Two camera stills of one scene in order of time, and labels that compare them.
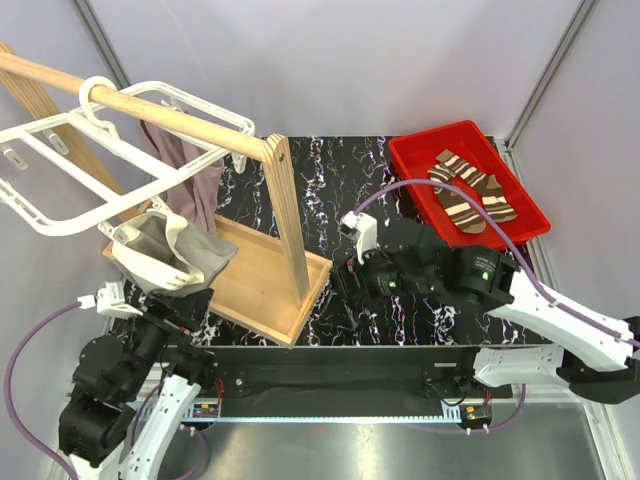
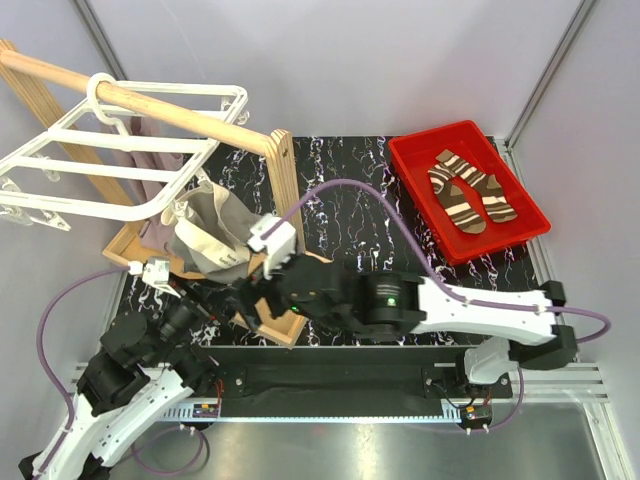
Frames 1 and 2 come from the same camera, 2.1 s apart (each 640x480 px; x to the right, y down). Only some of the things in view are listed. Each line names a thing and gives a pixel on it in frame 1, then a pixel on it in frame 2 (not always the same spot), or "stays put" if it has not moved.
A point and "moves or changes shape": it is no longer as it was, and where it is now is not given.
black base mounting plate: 349,382 stays put
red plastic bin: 414,154 stays put
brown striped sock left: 455,204 stays put
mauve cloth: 198,198 -> 151,230
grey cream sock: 159,252 -> 214,229
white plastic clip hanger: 121,146 moves or changes shape
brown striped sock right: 489,186 stays put
